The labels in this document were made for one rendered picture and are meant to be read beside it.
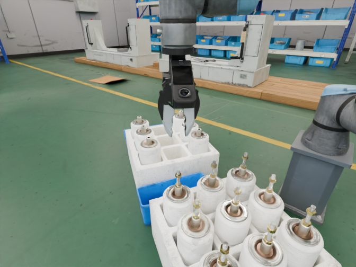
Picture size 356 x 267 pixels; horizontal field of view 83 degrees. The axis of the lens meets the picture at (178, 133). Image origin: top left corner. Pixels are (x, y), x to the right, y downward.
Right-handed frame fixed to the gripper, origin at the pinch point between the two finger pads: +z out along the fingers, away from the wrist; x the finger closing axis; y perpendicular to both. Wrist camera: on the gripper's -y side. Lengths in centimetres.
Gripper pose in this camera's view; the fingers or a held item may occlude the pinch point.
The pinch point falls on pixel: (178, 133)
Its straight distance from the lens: 51.0
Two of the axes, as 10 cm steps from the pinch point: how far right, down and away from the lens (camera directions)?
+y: -1.0, -4.7, 8.8
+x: -9.9, 0.5, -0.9
